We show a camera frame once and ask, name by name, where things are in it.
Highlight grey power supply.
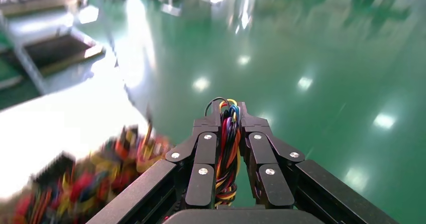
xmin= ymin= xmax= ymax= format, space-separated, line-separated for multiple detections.
xmin=203 ymin=97 xmax=242 ymax=208

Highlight pile of coloured wire harnesses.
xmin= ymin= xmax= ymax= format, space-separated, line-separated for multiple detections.
xmin=0 ymin=151 xmax=118 ymax=224

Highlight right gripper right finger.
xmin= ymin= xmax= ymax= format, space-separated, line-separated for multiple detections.
xmin=239 ymin=101 xmax=306 ymax=210

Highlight wire bundles in box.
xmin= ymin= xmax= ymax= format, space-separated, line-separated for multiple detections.
xmin=113 ymin=124 xmax=174 ymax=176

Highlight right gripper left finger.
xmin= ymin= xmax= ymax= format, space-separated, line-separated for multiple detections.
xmin=165 ymin=101 xmax=222 ymax=210

